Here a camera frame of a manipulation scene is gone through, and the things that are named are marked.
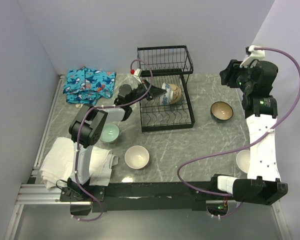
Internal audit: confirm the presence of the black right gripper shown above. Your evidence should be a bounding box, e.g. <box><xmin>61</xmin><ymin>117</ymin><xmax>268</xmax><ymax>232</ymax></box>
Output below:
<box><xmin>218</xmin><ymin>59</ymin><xmax>257</xmax><ymax>94</ymax></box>

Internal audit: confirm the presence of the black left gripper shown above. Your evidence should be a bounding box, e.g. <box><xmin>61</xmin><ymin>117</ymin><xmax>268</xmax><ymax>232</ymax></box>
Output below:
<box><xmin>127</xmin><ymin>79</ymin><xmax>167</xmax><ymax>106</ymax></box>

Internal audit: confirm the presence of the blue white patterned bowl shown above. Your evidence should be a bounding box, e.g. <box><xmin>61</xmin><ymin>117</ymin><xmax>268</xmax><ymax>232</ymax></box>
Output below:
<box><xmin>159</xmin><ymin>83</ymin><xmax>171</xmax><ymax>106</ymax></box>

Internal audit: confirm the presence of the cream bowl with brown outside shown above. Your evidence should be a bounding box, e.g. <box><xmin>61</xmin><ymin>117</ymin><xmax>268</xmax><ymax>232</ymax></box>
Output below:
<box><xmin>169</xmin><ymin>83</ymin><xmax>182</xmax><ymax>104</ymax></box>

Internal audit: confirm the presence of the black wire dish rack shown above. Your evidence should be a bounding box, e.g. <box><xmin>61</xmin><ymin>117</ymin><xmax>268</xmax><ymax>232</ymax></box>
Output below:
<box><xmin>137</xmin><ymin>45</ymin><xmax>195</xmax><ymax>133</ymax></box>

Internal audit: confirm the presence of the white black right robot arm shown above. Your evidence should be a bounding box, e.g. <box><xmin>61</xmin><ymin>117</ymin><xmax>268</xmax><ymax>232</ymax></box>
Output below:
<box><xmin>209</xmin><ymin>59</ymin><xmax>288</xmax><ymax>206</ymax></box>

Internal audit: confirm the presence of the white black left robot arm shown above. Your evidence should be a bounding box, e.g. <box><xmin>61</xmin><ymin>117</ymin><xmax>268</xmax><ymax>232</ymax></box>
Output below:
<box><xmin>66</xmin><ymin>80</ymin><xmax>167</xmax><ymax>201</ymax></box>

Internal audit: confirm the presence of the brown interior dark bowl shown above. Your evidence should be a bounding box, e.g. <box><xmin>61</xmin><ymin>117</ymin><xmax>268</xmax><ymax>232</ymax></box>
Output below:
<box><xmin>210</xmin><ymin>101</ymin><xmax>234</xmax><ymax>123</ymax></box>

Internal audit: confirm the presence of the pale green bowl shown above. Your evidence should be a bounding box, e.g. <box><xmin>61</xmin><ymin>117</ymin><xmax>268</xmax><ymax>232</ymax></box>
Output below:
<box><xmin>99</xmin><ymin>122</ymin><xmax>120</xmax><ymax>143</ymax></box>

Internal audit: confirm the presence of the cream bowl near front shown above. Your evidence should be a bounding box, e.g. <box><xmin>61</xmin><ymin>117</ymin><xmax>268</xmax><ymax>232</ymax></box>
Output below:
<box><xmin>124</xmin><ymin>145</ymin><xmax>150</xmax><ymax>170</ymax></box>

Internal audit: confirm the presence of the blue shark print cloth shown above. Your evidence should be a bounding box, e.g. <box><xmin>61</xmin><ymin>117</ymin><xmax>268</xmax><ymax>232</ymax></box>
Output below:
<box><xmin>63</xmin><ymin>66</ymin><xmax>117</xmax><ymax>105</ymax></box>

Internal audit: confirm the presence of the plain white bowl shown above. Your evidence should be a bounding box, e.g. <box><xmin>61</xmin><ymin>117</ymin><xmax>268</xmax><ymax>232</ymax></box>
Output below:
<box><xmin>236</xmin><ymin>149</ymin><xmax>250</xmax><ymax>174</ymax></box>

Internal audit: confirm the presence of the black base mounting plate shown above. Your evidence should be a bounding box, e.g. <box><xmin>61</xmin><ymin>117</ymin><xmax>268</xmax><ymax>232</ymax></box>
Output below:
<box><xmin>59</xmin><ymin>182</ymin><xmax>232</xmax><ymax>216</ymax></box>

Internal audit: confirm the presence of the white folded towel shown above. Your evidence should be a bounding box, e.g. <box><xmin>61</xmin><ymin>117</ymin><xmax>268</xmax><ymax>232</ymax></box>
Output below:
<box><xmin>39</xmin><ymin>137</ymin><xmax>119</xmax><ymax>190</ymax></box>

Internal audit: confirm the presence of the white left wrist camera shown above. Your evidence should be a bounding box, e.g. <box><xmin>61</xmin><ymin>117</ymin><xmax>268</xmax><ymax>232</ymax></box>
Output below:
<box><xmin>130</xmin><ymin>68</ymin><xmax>143</xmax><ymax>84</ymax></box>

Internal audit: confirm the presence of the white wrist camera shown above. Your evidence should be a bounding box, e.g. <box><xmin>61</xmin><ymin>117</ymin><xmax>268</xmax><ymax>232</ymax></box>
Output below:
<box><xmin>239</xmin><ymin>44</ymin><xmax>265</xmax><ymax>68</ymax></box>
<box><xmin>130</xmin><ymin>68</ymin><xmax>143</xmax><ymax>84</ymax></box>

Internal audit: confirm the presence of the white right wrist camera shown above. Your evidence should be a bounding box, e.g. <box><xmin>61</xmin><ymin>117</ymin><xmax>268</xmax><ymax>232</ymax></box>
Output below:
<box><xmin>239</xmin><ymin>44</ymin><xmax>265</xmax><ymax>68</ymax></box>

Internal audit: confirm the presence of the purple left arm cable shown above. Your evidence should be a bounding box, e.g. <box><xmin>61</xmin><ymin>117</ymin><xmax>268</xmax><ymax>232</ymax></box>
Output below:
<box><xmin>73</xmin><ymin>59</ymin><xmax>154</xmax><ymax>222</ymax></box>

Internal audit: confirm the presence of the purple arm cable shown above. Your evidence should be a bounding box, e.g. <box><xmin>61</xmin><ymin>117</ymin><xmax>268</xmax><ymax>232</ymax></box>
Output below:
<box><xmin>73</xmin><ymin>59</ymin><xmax>154</xmax><ymax>222</ymax></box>
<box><xmin>176</xmin><ymin>47</ymin><xmax>300</xmax><ymax>219</ymax></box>

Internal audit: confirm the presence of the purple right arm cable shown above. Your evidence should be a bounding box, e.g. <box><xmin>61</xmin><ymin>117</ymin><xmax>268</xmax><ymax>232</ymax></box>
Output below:
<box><xmin>176</xmin><ymin>47</ymin><xmax>300</xmax><ymax>219</ymax></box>

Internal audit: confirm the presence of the aluminium frame rail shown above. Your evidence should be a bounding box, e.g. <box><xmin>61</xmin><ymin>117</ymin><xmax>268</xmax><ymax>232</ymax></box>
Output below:
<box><xmin>14</xmin><ymin>182</ymin><xmax>280</xmax><ymax>206</ymax></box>

